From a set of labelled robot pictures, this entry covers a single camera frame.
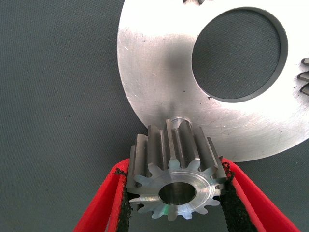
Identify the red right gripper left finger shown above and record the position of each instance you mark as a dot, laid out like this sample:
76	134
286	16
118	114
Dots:
106	200

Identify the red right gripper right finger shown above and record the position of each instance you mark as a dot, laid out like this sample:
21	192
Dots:
253	205

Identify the small dark steel gear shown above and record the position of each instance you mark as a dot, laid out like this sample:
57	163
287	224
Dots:
173	178

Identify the dark grey table cloth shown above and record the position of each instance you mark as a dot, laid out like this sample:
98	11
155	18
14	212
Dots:
48	96

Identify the round metal plate with hole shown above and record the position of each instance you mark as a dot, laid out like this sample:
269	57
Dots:
157	84

